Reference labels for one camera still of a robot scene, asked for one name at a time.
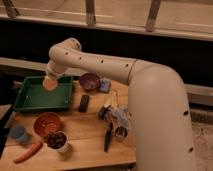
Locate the orange apple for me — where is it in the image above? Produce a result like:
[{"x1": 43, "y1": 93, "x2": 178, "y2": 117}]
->
[{"x1": 43, "y1": 80, "x2": 58, "y2": 91}]

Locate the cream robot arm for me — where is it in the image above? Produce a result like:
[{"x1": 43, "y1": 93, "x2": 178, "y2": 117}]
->
[{"x1": 46, "y1": 38, "x2": 197, "y2": 171}]

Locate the green plastic tray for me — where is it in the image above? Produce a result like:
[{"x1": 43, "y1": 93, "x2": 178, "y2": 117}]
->
[{"x1": 14, "y1": 76, "x2": 73, "y2": 113}]

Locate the purple bowl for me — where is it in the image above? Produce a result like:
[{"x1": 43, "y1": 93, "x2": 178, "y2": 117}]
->
[{"x1": 79, "y1": 73, "x2": 101, "y2": 91}]

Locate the black rectangular block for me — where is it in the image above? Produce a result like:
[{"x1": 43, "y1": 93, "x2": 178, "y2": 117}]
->
[{"x1": 79, "y1": 95, "x2": 89, "y2": 112}]

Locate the orange bowl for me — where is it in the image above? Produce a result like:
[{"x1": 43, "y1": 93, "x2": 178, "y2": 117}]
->
[{"x1": 34, "y1": 112, "x2": 61, "y2": 137}]

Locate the blue sponge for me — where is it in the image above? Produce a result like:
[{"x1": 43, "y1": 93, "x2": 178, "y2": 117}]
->
[{"x1": 99, "y1": 79, "x2": 111, "y2": 93}]

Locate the blue plastic cup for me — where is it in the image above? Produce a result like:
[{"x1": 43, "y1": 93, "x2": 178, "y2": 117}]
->
[{"x1": 9, "y1": 125, "x2": 28, "y2": 143}]

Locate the white cup of grapes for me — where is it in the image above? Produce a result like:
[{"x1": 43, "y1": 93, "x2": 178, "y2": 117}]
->
[{"x1": 44, "y1": 131, "x2": 69, "y2": 153}]

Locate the orange carrot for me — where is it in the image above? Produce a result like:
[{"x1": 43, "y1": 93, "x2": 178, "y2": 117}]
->
[{"x1": 13, "y1": 141, "x2": 43, "y2": 164}]

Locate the wooden cutting board table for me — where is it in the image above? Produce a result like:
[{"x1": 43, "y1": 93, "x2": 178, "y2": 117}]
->
[{"x1": 0, "y1": 81, "x2": 136, "y2": 171}]

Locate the clear plastic bag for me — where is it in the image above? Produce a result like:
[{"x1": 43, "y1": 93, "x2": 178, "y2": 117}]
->
[{"x1": 110, "y1": 105, "x2": 129, "y2": 129}]

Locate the small metal cup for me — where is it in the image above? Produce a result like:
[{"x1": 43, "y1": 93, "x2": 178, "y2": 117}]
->
[{"x1": 115, "y1": 127, "x2": 128, "y2": 141}]

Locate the brush with wooden handle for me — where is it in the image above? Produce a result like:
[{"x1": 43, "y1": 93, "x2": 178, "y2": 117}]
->
[{"x1": 98, "y1": 90, "x2": 117, "y2": 119}]

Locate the black handled knife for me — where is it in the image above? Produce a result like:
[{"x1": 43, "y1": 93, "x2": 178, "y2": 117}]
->
[{"x1": 104, "y1": 122, "x2": 113, "y2": 152}]

